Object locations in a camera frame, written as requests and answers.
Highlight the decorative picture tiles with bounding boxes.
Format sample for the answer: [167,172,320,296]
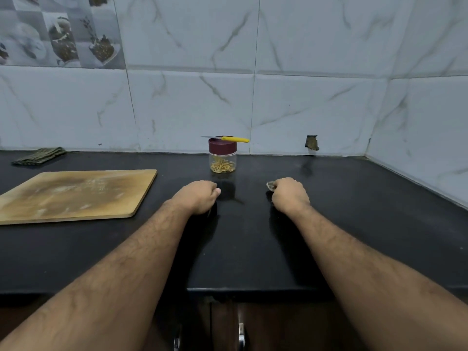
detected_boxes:
[0,0,126,69]

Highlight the brown wooden cabinet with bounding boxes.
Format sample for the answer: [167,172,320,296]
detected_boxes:
[0,292,468,351]

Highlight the person's right forearm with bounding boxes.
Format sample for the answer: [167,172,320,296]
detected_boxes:
[291,207,468,351]

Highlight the pile of ginger strips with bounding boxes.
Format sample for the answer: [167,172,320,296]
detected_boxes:
[211,158,236,174]

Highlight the yellow handled knife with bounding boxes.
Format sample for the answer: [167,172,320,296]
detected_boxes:
[202,134,251,144]

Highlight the folded green cloth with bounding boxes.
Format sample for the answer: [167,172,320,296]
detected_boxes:
[12,147,67,167]

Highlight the person's left hand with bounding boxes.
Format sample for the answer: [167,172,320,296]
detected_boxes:
[170,179,222,218]

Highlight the person's right hand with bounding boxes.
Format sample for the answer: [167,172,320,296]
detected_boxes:
[270,176,312,219]

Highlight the black countertop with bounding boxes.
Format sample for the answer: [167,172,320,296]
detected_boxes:
[0,150,468,298]

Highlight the wooden cutting board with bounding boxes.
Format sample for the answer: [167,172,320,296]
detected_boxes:
[0,169,159,226]

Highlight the person's left forearm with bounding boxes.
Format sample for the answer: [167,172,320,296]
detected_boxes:
[0,202,194,351]

